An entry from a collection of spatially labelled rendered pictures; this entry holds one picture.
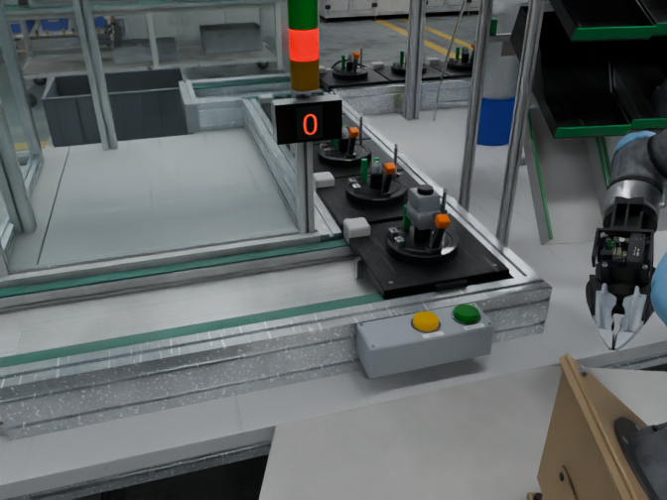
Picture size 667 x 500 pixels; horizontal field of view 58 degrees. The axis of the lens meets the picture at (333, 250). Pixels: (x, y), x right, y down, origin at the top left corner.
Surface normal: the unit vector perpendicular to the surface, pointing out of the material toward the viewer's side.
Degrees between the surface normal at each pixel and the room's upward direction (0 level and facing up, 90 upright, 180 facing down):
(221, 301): 0
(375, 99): 90
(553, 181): 45
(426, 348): 90
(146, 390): 90
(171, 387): 90
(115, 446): 0
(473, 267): 0
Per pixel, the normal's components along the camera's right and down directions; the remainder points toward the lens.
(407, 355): 0.28, 0.47
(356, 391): 0.00, -0.87
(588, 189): 0.07, -0.27
